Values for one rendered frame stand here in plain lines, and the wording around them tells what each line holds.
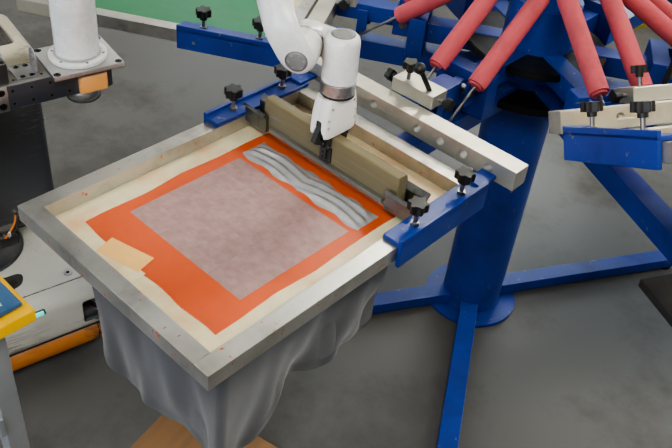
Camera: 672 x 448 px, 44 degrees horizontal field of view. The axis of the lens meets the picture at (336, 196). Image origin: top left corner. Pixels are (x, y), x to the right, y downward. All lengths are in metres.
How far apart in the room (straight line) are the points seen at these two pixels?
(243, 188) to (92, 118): 2.06
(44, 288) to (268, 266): 1.11
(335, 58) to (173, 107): 2.24
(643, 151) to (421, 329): 1.47
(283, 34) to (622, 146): 0.67
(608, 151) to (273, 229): 0.68
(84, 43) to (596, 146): 1.08
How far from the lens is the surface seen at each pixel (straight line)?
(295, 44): 1.65
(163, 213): 1.76
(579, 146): 1.76
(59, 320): 2.63
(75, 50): 1.89
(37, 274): 2.66
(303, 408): 2.62
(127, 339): 1.86
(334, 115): 1.76
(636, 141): 1.61
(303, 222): 1.75
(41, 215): 1.74
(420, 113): 1.98
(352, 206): 1.80
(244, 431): 1.84
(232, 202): 1.79
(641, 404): 2.92
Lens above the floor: 2.07
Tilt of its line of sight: 38 degrees down
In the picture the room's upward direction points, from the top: 6 degrees clockwise
